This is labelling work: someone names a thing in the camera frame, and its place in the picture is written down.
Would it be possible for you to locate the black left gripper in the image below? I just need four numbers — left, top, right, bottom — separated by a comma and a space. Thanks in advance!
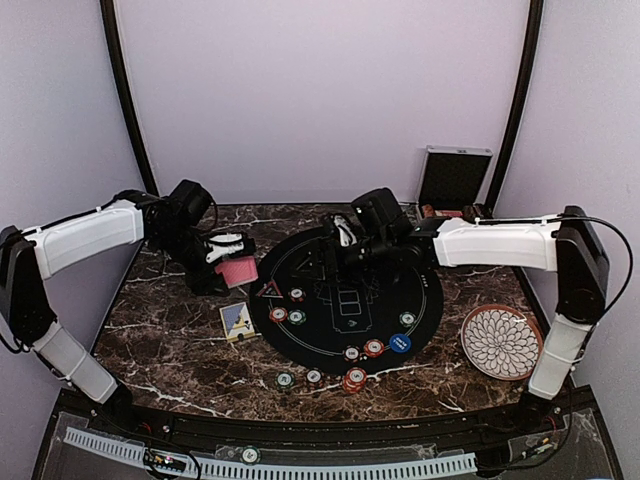
153, 224, 230, 297

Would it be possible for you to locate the red-backed playing card deck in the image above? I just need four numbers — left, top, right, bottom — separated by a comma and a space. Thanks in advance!
215, 256, 258, 288

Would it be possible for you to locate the black chip seat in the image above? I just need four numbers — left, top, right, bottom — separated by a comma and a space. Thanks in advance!
289, 287, 306, 302

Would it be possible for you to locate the green chip seat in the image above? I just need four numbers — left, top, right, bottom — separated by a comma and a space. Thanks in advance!
399, 312, 416, 327
288, 310, 307, 325

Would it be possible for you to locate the black 100 poker chip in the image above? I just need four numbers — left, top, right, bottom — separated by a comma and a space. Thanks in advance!
343, 346, 360, 363

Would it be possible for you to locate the black poker chip stack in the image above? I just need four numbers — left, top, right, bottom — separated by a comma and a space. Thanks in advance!
305, 369, 323, 387

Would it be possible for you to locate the green poker chip stack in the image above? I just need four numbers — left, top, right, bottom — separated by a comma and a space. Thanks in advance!
275, 372, 295, 391

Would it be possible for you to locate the red poker chip stack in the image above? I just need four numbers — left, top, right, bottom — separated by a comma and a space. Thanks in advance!
342, 367, 367, 394

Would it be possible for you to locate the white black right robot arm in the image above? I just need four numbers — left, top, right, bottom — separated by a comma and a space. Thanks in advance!
291, 206, 609, 434

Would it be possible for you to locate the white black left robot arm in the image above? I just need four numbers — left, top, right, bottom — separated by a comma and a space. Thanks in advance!
1, 181, 245, 436

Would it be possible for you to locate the yellow blue card box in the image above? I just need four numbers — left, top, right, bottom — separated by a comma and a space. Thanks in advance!
219, 302, 256, 343

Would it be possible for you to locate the red triangular all-in marker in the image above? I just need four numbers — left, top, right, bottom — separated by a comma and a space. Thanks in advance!
255, 279, 283, 299

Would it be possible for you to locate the round black poker mat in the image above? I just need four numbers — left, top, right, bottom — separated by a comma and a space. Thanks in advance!
249, 228, 444, 375

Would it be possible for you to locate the blue round blind button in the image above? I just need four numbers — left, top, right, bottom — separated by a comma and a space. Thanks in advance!
389, 333, 412, 354

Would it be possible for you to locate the aluminium poker chip case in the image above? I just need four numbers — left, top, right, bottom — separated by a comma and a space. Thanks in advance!
417, 145, 493, 218

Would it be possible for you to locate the floral patterned ceramic plate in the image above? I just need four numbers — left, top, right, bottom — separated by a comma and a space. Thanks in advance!
460, 304, 543, 381

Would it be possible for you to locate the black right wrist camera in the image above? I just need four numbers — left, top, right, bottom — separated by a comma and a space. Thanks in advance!
321, 187, 411, 248

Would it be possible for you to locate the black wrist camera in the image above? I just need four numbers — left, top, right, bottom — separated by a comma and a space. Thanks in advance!
321, 187, 411, 248
168, 179, 213, 226

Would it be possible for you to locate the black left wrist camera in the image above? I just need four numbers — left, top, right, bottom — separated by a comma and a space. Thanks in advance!
168, 179, 213, 226

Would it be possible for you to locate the green chip on rail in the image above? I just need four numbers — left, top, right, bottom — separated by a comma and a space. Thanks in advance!
241, 447, 261, 464

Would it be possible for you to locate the white slotted cable duct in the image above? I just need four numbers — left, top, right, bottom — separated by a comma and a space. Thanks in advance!
63, 427, 478, 479

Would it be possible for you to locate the black front rail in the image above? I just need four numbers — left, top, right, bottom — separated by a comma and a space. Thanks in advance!
47, 386, 617, 463

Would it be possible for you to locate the black left frame post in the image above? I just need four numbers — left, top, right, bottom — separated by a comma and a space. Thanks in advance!
99, 0, 159, 195

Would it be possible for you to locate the black frame post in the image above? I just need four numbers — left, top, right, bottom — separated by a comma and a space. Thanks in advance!
485, 0, 545, 213
99, 0, 159, 195

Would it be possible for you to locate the black right frame post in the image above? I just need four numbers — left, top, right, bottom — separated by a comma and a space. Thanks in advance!
485, 0, 545, 213

